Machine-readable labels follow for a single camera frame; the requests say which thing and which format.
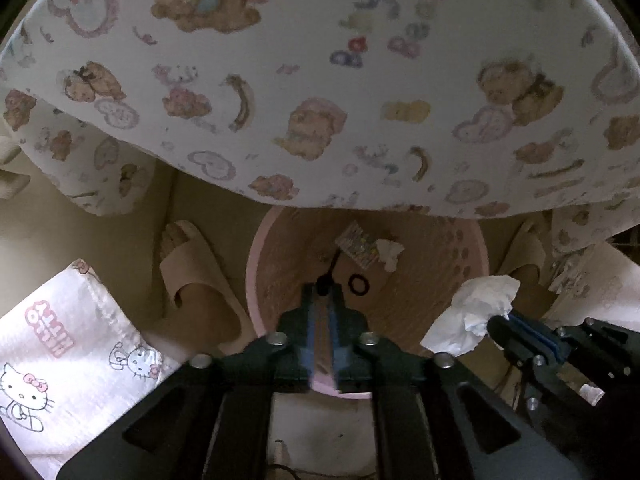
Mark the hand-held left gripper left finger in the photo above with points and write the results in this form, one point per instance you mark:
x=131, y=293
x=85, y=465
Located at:
x=310, y=330

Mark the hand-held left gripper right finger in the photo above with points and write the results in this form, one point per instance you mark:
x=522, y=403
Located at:
x=341, y=340

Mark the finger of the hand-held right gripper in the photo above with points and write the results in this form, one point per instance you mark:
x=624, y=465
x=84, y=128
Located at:
x=510, y=340
x=575, y=335

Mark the black plastic spoon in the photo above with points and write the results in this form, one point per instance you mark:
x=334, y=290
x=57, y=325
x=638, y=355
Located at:
x=324, y=285

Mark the large white tissue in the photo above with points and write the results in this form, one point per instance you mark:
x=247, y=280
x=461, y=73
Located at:
x=470, y=315

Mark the pink plastic basket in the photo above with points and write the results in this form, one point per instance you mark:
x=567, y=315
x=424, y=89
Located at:
x=290, y=260

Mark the colourful patterned wrapper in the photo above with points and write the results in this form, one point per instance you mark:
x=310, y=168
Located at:
x=357, y=245

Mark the small white tissue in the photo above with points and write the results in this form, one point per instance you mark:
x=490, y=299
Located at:
x=389, y=252

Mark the beige slipper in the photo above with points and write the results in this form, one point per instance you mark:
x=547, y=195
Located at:
x=190, y=265
x=525, y=250

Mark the person's left foot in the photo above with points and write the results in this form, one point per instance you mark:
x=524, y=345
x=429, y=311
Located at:
x=205, y=310

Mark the teddy bear printed cloth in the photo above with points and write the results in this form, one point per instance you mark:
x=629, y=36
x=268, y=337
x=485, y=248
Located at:
x=320, y=60

